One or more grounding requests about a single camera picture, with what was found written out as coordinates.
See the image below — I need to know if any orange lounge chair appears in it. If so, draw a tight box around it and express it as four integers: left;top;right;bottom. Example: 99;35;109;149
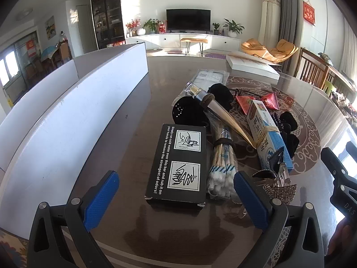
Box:
241;38;298;64

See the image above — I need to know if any red wall hanging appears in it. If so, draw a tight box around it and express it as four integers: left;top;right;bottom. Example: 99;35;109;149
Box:
303;1;315;25

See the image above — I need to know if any white cardboard storage box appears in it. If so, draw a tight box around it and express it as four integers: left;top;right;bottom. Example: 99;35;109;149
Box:
1;43;148;238

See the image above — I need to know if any clear plastic packet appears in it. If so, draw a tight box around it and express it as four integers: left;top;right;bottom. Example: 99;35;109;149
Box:
184;69;229;91

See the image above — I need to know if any flat white box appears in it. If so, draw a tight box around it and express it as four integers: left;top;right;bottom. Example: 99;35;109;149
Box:
226;51;280;80

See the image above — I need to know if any black round case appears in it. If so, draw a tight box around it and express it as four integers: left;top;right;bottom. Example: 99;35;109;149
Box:
172;96;210;130

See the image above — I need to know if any bundle of cotton swabs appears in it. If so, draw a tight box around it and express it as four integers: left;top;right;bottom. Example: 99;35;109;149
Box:
207;116;241;204

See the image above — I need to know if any white standing air conditioner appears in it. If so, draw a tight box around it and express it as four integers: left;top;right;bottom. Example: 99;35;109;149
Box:
258;0;281;48

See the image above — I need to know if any green potted plant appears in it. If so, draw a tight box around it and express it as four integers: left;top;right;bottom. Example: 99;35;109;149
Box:
143;18;160;34
223;19;245;38

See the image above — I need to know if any red candy bag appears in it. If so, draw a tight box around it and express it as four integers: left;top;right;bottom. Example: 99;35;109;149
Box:
235;91;280;115

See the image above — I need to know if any person's right hand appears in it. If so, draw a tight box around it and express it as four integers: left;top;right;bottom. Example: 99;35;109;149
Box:
327;217;356;259

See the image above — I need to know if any black soap bar box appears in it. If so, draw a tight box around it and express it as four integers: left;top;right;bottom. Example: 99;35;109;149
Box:
145;124;208;209

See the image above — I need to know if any green potted plant left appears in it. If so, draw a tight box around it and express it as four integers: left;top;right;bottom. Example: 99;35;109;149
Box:
143;18;160;34

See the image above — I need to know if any black flat television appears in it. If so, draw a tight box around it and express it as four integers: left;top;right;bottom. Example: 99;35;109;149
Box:
166;8;211;31

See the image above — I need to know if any wooden stool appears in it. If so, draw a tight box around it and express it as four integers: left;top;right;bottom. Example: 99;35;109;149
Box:
180;37;209;57

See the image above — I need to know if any rhinestone bow hair clip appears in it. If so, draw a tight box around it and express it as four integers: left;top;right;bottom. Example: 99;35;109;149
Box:
252;147;297;205

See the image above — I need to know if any dining table with chairs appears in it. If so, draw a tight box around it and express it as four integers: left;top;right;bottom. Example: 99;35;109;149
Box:
33;40;73;73

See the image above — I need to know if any wooden chair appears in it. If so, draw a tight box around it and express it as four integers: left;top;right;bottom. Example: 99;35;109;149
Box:
295;48;329;89

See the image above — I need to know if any white tv cabinet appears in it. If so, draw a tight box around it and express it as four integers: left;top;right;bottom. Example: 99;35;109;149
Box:
125;33;241;53

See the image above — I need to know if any framed landscape painting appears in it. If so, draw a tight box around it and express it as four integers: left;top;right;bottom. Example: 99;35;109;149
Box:
45;16;56;40

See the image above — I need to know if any dark glass display cabinet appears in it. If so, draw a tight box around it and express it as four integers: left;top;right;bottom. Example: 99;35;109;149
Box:
91;0;125;49

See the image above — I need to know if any red flower bouquet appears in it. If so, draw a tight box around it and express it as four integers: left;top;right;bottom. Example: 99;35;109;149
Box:
126;19;140;37

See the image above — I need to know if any blue white carton box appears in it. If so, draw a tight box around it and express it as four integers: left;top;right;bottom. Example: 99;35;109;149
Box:
246;100;293;172

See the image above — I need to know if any green potted plant right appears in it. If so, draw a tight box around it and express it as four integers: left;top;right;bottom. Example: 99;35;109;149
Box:
223;19;245;38

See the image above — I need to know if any grey curtain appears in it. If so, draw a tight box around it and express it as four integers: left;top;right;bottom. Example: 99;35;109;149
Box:
279;0;303;76

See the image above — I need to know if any black fuzzy hair clip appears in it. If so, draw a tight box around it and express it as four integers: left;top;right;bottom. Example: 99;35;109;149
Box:
271;111;299;159

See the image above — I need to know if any gold silver cosmetic tube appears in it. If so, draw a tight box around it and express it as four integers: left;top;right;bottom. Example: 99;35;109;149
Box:
184;82;257;149

